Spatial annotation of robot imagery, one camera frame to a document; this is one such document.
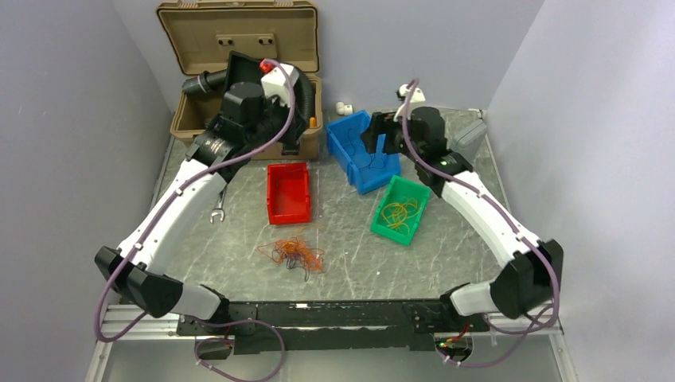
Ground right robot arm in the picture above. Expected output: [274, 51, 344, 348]
[361, 107, 564, 330]

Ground tan open toolbox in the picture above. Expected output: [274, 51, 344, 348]
[156, 1, 323, 160]

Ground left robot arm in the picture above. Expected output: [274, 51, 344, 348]
[95, 82, 311, 334]

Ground silver combination wrench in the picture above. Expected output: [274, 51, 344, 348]
[209, 186, 227, 224]

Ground grey plastic case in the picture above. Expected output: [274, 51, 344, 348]
[451, 119, 487, 159]

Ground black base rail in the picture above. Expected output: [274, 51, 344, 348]
[176, 298, 489, 355]

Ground black tray insert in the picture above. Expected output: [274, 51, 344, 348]
[224, 50, 264, 92]

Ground orange yellow purple wires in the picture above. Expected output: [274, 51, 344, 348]
[256, 225, 327, 282]

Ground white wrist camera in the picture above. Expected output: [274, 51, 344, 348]
[259, 60, 291, 107]
[393, 83, 427, 121]

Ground white pipe elbow fitting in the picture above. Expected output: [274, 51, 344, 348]
[335, 101, 353, 116]

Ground green plastic bin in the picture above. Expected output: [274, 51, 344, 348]
[370, 175, 431, 246]

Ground black corrugated hose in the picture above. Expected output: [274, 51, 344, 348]
[181, 68, 316, 129]

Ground red plastic bin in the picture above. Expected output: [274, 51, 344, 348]
[267, 162, 311, 225]

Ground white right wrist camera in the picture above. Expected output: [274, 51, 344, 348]
[393, 83, 427, 121]

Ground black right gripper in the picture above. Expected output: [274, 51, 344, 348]
[361, 111, 423, 163]

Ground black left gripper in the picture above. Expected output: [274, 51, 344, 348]
[247, 92, 311, 150]

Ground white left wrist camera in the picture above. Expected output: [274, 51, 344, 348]
[259, 60, 291, 107]

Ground blue plastic bin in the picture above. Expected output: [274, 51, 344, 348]
[326, 111, 401, 195]

